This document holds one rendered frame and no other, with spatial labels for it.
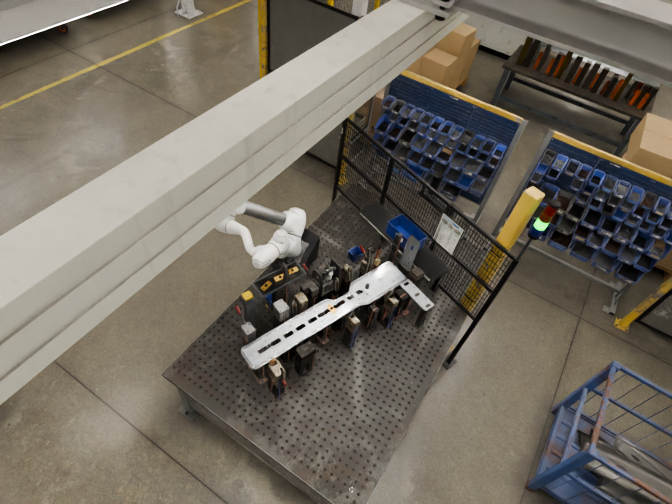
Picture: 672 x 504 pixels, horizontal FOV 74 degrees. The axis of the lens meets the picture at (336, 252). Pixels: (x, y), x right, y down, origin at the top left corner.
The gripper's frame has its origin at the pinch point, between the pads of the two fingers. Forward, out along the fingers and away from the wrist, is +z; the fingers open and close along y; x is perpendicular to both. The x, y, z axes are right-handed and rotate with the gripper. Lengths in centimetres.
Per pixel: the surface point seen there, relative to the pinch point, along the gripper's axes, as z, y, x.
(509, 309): 122, 76, 230
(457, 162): 34, -60, 243
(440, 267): 19, 44, 121
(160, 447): 122, 25, -117
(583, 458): 36, 201, 112
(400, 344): 52, 71, 67
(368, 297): 22, 37, 54
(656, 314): 88, 163, 328
